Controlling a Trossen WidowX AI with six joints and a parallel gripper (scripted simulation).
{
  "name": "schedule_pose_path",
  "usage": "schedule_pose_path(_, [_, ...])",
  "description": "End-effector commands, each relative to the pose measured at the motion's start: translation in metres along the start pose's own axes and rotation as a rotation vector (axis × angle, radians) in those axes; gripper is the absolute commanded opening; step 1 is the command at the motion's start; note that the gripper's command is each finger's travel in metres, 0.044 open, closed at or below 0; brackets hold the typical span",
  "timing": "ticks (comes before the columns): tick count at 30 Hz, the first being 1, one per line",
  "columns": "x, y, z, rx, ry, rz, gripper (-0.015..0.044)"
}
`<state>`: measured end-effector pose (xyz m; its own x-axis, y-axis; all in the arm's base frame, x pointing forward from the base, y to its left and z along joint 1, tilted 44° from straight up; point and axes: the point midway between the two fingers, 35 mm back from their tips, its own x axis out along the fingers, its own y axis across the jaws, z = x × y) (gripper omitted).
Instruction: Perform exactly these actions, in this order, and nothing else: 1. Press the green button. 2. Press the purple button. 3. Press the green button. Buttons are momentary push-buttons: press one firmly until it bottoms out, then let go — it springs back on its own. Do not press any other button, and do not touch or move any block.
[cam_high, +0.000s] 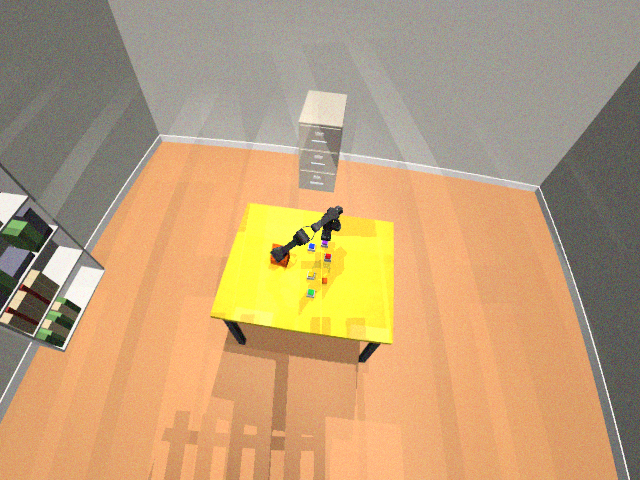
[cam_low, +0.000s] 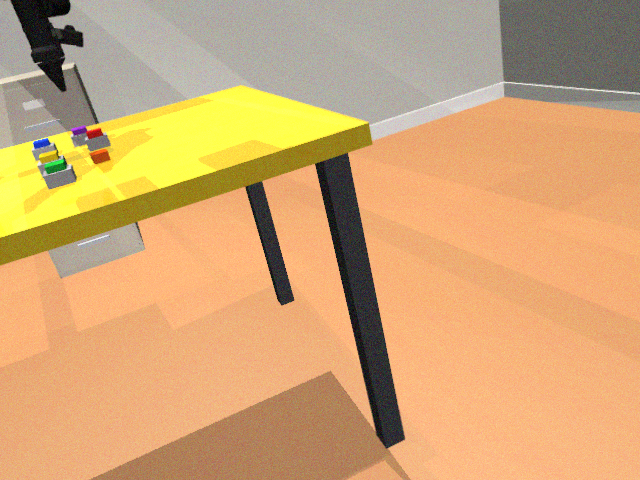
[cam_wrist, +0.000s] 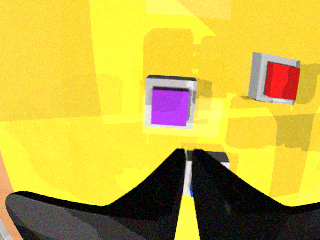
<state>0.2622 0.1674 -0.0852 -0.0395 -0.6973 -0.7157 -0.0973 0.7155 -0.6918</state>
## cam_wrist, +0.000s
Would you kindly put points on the purple button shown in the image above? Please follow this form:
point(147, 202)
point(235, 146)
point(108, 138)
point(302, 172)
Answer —
point(170, 101)

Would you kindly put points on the blue button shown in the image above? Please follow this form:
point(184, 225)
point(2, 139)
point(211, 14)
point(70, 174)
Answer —
point(218, 155)

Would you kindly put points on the red button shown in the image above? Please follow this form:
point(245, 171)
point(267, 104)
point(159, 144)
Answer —
point(274, 79)

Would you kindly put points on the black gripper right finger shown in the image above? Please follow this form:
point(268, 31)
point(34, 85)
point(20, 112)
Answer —
point(227, 208)

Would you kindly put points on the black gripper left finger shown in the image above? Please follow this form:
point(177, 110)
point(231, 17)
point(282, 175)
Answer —
point(149, 211)

